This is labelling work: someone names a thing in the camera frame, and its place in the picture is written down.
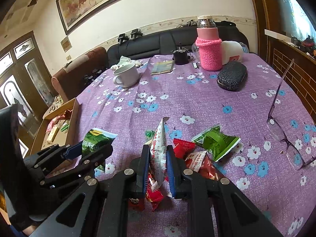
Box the small red candy packet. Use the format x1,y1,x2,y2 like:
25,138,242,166
173,138,196,159

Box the white red snack packet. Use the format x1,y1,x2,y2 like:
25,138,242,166
150,117,169,192

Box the green white snack packet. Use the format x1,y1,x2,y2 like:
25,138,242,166
82,128,117,178

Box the red gold long packet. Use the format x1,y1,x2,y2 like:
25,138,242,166
128,172,165,212

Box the yellow cake bar packet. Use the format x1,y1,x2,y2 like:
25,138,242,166
47,124,59,143

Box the pink character snack packet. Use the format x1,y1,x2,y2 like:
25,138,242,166
46,116,60,133

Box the dark red triangular packet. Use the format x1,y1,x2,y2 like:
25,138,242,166
58,110,72,120

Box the green pea snack packet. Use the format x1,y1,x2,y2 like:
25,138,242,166
191,124,241,162

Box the dark red nut packet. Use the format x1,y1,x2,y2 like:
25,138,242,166
185,151,224,181

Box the green clear candy packet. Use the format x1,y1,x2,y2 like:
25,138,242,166
145,130,155,142

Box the brown cardboard box tray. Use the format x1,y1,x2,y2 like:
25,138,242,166
29,98,80,155

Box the brown armchair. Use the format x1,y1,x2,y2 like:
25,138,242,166
51,47,109,102

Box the wooden glass door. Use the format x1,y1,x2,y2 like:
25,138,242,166
1,31,57,156

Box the white ceramic mug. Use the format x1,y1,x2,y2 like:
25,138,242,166
113,63,140,88

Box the purple floral tablecloth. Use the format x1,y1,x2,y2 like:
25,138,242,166
77,54,315,236

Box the small green booklet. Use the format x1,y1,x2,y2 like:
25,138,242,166
150,60,174,75

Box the white cloth gloves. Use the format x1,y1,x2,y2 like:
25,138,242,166
110,56,143,71

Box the black glasses case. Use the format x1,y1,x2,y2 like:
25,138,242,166
217,61,247,91

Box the small black cup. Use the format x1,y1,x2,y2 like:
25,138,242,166
172,49,191,65

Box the purple-framed eyeglasses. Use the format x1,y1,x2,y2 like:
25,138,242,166
266,60,315,170

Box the black leather sofa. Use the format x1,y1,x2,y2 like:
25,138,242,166
107,21,249,66

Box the pink knit-sleeved thermos bottle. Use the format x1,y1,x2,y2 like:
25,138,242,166
196,16,222,71

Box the wooden sideboard cabinet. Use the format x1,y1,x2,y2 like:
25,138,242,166
263,29,316,114

